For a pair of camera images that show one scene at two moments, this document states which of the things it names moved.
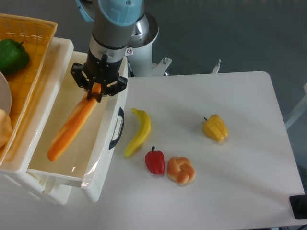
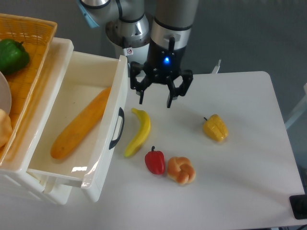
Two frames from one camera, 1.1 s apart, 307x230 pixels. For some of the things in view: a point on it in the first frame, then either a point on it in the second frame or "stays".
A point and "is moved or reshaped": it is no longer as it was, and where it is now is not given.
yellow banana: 140,138 stays
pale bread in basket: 5,128 stays
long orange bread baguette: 72,127 is moved or reshaped
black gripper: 85,75 -> 162,63
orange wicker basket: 37,35 stays
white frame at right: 302,109 stays
